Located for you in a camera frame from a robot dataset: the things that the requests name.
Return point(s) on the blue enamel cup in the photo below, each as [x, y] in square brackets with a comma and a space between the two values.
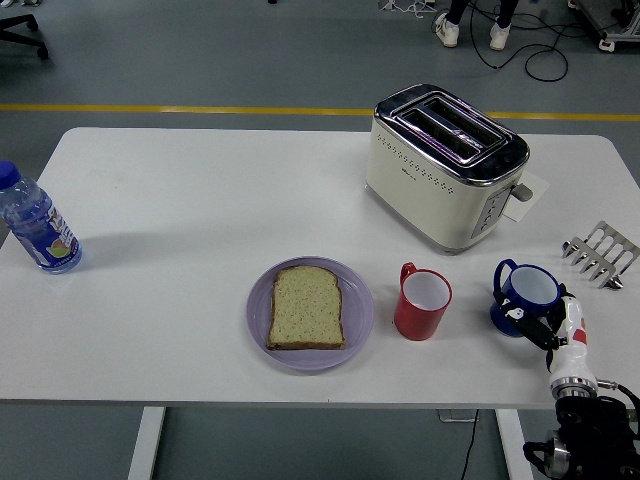
[530, 285]

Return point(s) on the purple round plate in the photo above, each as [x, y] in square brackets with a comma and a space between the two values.
[357, 320]

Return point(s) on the white table leg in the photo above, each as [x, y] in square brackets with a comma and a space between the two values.
[515, 440]
[146, 445]

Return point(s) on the white paper sheet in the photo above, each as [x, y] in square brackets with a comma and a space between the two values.
[537, 192]

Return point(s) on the metal equipment cart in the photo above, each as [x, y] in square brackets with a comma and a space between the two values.
[617, 27]

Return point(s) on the blue-capped water bottle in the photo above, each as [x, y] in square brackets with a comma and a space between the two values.
[37, 225]

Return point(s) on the black office chair base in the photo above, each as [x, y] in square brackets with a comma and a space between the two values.
[20, 30]

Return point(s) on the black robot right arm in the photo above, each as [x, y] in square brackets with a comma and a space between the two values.
[595, 430]

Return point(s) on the silver metal toast rack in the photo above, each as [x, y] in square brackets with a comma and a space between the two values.
[602, 247]

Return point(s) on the person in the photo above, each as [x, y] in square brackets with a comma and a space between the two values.
[450, 32]

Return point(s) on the red enamel cup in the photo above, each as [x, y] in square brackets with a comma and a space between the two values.
[417, 322]

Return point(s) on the grey under-table socket bracket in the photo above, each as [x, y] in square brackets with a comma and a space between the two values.
[452, 416]

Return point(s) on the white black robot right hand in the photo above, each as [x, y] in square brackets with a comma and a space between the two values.
[570, 350]

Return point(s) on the cream and chrome toaster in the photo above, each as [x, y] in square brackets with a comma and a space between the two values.
[425, 200]

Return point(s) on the slice of toast bread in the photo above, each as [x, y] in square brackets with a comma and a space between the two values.
[306, 310]

